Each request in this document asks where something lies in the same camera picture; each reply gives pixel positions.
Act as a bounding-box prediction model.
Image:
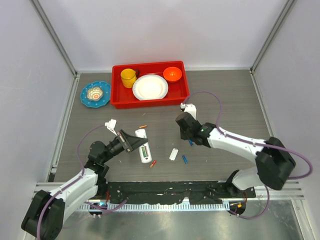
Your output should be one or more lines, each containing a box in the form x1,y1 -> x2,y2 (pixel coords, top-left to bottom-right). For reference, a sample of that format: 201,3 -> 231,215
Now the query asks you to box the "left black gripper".
101,129 -> 147,164

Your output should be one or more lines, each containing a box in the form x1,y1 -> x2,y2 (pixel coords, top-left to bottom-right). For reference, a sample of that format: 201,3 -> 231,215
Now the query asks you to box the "green battery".
141,146 -> 149,158

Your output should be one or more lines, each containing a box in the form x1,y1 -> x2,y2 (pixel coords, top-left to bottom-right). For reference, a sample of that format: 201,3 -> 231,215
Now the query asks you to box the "white remote control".
135,128 -> 153,164

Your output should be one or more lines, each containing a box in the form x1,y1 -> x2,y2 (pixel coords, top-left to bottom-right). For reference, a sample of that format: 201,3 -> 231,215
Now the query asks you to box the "white battery cover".
169,148 -> 179,161

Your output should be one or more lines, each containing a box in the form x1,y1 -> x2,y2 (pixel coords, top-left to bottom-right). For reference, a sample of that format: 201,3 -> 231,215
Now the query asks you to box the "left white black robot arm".
21,129 -> 148,240

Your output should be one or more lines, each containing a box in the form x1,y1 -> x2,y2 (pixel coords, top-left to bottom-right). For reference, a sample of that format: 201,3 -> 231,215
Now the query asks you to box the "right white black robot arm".
175,112 -> 296,198

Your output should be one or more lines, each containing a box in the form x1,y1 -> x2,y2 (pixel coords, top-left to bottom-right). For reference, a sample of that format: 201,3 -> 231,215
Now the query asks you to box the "blue battery lower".
182,155 -> 188,164

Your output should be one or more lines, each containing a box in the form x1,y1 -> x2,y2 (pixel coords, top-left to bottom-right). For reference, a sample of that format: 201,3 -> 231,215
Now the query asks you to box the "red plastic tray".
110,60 -> 190,109

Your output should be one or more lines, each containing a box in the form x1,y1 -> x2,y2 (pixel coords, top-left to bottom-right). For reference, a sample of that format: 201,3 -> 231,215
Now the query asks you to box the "orange bowl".
163,66 -> 182,83

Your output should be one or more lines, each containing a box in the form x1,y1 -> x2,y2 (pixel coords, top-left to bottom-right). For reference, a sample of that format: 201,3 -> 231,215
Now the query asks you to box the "white paper plate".
132,74 -> 169,101

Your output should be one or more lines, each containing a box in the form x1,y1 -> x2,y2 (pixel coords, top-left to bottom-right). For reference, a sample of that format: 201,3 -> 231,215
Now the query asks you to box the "blue dotted plate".
80,81 -> 111,109

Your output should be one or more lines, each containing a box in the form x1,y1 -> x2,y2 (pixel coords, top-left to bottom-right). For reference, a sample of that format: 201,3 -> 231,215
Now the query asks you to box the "small patterned bowl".
86,86 -> 104,102

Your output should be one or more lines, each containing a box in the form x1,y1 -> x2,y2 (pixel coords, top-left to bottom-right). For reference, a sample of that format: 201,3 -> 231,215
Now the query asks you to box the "yellow mug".
120,68 -> 140,89

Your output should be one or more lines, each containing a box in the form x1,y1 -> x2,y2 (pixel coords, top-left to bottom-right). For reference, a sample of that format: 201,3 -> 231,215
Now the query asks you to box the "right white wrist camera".
180,102 -> 197,120

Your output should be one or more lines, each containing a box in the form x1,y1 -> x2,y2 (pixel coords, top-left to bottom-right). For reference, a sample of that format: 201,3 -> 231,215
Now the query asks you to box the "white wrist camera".
104,119 -> 117,136
180,102 -> 197,120

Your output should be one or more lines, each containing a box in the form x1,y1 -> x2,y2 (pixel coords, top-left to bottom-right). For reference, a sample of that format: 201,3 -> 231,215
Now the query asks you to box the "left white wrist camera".
104,119 -> 117,136

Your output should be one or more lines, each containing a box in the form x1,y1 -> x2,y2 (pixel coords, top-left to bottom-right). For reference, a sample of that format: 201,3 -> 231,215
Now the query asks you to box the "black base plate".
96,181 -> 256,205

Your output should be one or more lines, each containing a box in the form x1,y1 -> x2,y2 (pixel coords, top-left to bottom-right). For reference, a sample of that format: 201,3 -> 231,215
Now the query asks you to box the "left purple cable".
36,124 -> 128,240

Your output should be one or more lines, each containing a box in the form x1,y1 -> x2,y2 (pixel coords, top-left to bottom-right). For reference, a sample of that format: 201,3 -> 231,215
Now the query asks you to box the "slotted cable duct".
77,202 -> 231,212

